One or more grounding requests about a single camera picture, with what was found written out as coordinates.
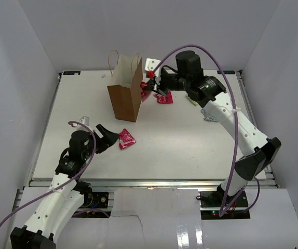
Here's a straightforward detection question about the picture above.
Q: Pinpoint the silver blue snack packet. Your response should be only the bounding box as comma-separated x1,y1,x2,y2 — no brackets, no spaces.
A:
201,108,218,122

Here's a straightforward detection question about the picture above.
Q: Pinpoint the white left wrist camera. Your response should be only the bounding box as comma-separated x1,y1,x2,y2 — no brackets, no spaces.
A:
79,116,90,126

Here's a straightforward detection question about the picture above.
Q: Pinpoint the aluminium front rail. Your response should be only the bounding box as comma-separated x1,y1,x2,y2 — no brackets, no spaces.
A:
29,179,277,187

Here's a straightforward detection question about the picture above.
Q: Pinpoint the brown paper bag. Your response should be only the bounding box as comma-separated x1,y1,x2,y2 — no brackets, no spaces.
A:
107,52,143,122

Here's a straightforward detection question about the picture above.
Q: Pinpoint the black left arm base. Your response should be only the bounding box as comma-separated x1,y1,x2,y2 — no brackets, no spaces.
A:
81,192,109,209

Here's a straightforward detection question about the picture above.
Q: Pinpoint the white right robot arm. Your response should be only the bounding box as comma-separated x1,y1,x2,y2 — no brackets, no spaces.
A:
144,50,281,207

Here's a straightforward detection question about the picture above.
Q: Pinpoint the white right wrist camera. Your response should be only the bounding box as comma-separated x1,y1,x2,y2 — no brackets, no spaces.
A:
144,58,161,78

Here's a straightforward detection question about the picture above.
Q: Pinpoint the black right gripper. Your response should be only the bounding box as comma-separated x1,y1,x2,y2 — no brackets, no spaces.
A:
146,70,191,96

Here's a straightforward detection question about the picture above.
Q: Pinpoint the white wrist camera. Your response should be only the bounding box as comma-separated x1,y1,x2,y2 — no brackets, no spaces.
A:
79,116,90,126
144,58,161,78

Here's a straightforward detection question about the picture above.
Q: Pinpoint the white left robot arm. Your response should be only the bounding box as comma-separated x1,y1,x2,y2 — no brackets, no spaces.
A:
10,122,119,248

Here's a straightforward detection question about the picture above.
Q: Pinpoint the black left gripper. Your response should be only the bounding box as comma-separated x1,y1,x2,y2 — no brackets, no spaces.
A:
83,123,120,160

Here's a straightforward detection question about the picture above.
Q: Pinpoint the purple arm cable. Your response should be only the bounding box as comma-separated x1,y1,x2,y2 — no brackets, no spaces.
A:
151,45,261,217
0,120,111,249

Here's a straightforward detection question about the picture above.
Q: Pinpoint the blue label back right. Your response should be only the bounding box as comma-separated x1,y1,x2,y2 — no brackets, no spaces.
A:
217,70,236,75

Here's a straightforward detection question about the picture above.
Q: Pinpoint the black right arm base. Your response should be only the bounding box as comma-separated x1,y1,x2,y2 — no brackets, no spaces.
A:
196,191,251,220

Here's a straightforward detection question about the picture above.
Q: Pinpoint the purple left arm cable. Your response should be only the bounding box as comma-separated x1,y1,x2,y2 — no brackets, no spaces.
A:
0,120,111,249

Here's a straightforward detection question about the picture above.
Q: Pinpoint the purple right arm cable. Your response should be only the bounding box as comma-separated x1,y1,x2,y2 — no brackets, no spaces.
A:
151,45,261,217

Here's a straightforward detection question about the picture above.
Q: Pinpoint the red snack packet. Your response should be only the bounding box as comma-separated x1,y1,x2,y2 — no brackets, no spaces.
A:
140,81,152,102
154,91,173,104
119,129,136,150

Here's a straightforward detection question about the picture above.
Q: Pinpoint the yellow green snack packet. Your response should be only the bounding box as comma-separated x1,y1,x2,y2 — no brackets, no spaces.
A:
185,95,198,106

